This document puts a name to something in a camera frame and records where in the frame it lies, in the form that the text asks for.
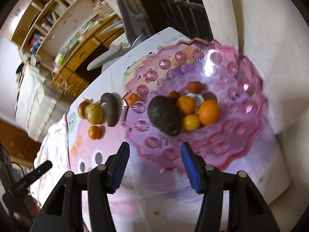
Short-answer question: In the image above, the yellow speckled pear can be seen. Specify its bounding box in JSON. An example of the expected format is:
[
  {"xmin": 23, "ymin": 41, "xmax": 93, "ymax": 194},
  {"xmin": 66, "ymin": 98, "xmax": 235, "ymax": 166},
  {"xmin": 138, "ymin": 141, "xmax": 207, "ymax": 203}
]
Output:
[{"xmin": 85, "ymin": 103, "xmax": 104, "ymax": 125}]

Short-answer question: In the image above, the metal window grille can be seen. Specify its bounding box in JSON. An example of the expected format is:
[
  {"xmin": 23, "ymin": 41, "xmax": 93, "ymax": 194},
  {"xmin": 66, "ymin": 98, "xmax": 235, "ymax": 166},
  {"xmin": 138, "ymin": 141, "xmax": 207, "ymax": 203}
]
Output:
[{"xmin": 140, "ymin": 0, "xmax": 214, "ymax": 42}]

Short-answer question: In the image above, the pink glass fruit plate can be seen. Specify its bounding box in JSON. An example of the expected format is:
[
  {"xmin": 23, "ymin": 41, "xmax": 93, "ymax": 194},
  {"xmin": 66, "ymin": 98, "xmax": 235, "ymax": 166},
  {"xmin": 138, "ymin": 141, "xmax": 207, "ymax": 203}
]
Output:
[{"xmin": 120, "ymin": 38, "xmax": 267, "ymax": 174}]

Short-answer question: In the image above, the red apple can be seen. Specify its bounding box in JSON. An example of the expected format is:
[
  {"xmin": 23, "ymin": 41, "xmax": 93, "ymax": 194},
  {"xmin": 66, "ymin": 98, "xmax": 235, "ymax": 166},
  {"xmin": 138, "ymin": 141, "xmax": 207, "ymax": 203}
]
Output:
[{"xmin": 77, "ymin": 101, "xmax": 91, "ymax": 119}]

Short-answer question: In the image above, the grey office chair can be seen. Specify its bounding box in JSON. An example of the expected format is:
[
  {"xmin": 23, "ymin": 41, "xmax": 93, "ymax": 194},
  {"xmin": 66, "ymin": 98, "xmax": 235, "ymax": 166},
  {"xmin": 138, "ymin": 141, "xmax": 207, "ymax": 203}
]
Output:
[{"xmin": 87, "ymin": 0, "xmax": 156, "ymax": 71}]

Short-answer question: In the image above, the white floral curtain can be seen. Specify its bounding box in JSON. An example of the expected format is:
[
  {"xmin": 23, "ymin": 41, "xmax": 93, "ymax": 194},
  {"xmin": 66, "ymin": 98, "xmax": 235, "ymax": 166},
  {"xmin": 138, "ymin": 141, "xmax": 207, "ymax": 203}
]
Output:
[{"xmin": 195, "ymin": 0, "xmax": 309, "ymax": 136}]

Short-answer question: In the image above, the pink quilted blanket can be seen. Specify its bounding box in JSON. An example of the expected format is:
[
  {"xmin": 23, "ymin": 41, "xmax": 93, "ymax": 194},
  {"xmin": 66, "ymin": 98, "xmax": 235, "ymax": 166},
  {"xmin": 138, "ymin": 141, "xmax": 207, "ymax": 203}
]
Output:
[{"xmin": 30, "ymin": 114, "xmax": 70, "ymax": 207}]

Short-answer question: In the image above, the blackened banana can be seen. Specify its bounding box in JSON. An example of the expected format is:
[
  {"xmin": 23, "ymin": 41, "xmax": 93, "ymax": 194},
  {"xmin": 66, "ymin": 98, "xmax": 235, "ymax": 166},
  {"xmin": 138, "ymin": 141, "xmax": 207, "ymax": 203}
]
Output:
[{"xmin": 100, "ymin": 93, "xmax": 119, "ymax": 127}]

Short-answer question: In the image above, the white lace covered furniture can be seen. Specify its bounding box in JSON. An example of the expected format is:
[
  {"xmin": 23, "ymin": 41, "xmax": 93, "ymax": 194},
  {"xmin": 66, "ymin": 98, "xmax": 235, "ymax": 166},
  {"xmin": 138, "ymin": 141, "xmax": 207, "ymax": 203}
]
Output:
[{"xmin": 15, "ymin": 61, "xmax": 75, "ymax": 142}]

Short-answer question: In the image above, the wooden bookshelf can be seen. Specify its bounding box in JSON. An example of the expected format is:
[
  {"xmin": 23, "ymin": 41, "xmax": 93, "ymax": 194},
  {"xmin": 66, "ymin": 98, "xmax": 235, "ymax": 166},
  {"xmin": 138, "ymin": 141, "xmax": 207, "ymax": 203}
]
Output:
[{"xmin": 10, "ymin": 0, "xmax": 107, "ymax": 63}]

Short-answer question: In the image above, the orange mandarin beside avocado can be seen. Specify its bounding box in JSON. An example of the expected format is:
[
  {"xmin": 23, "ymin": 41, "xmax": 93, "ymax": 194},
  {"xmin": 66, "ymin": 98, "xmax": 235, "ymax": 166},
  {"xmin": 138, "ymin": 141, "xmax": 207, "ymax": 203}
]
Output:
[{"xmin": 87, "ymin": 126, "xmax": 102, "ymax": 140}]

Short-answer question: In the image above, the small red lychee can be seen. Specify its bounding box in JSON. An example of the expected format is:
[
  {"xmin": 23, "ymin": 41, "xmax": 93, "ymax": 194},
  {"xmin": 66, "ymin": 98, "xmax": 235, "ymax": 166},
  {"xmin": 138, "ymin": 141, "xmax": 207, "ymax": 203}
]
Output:
[{"xmin": 167, "ymin": 91, "xmax": 180, "ymax": 102}]

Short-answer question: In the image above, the dark red lychee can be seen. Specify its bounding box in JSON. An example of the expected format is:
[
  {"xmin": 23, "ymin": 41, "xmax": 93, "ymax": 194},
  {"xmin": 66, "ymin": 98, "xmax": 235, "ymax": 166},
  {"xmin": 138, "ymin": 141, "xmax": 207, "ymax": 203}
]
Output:
[{"xmin": 186, "ymin": 81, "xmax": 203, "ymax": 94}]

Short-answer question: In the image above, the large orange mandarin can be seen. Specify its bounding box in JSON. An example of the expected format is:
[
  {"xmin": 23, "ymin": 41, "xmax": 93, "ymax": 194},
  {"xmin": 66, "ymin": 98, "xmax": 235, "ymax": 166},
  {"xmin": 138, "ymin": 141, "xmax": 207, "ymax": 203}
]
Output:
[{"xmin": 198, "ymin": 100, "xmax": 221, "ymax": 126}]

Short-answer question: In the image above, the small yellow orange kumquat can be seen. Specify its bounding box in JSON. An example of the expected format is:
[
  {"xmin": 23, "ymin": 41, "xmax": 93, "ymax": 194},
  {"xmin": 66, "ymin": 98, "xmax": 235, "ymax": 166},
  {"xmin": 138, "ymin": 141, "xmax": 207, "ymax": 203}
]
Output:
[{"xmin": 182, "ymin": 114, "xmax": 201, "ymax": 131}]

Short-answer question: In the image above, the person's left hand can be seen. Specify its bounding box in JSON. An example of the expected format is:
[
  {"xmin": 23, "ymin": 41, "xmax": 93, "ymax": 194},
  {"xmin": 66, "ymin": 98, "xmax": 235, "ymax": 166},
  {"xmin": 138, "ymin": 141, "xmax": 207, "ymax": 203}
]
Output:
[{"xmin": 13, "ymin": 195, "xmax": 41, "ymax": 225}]

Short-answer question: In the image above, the dark avocado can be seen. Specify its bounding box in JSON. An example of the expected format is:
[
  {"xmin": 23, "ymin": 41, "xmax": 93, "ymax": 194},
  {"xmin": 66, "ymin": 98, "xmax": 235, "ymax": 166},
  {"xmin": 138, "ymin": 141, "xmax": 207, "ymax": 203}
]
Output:
[{"xmin": 147, "ymin": 95, "xmax": 182, "ymax": 136}]

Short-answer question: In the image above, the wooden desk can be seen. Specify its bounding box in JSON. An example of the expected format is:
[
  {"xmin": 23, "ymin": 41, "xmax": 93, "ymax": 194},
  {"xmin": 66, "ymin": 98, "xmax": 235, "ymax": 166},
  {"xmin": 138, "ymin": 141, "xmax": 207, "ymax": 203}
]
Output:
[{"xmin": 52, "ymin": 13, "xmax": 125, "ymax": 97}]

